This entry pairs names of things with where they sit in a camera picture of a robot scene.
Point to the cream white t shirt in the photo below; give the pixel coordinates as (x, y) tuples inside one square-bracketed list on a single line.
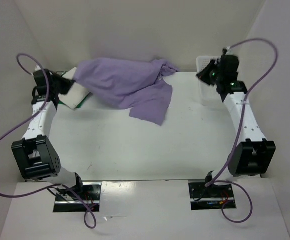
[(75, 97)]

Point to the white plastic basket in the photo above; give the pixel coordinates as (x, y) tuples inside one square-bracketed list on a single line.
[(208, 94)]

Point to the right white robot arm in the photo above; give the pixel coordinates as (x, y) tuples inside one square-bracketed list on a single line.
[(251, 153)]

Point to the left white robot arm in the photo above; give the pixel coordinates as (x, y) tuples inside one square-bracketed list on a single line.
[(36, 157)]

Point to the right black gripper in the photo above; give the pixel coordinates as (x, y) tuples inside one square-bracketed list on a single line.
[(203, 74)]

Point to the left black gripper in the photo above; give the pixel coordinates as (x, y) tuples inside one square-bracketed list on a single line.
[(67, 83)]

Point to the green t shirt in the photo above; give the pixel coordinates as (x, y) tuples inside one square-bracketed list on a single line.
[(83, 101)]

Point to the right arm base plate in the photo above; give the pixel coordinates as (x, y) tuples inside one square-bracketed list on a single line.
[(210, 198)]

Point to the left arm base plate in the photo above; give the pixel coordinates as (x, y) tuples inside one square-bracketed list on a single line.
[(67, 202)]

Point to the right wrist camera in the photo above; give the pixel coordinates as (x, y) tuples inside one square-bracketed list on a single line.
[(229, 64)]

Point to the lavender t shirt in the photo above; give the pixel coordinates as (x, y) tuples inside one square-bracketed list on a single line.
[(135, 85)]

